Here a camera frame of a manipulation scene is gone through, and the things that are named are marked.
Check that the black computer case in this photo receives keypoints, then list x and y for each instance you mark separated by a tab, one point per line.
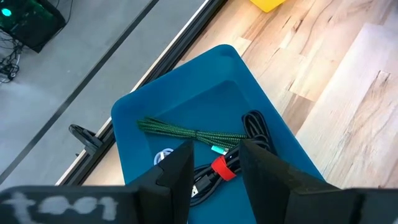
31	21

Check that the yellow plastic basket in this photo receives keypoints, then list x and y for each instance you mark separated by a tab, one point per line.
267	4

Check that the black mounting bracket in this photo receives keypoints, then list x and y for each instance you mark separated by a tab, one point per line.
85	138

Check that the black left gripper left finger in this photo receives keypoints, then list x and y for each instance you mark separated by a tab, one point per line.
155	199

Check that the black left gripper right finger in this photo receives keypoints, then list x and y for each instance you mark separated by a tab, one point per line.
295	199

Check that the teal plastic bin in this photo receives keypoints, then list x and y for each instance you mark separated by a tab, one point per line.
205	93

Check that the black aluminium table frame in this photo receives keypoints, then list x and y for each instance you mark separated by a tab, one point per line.
161	62

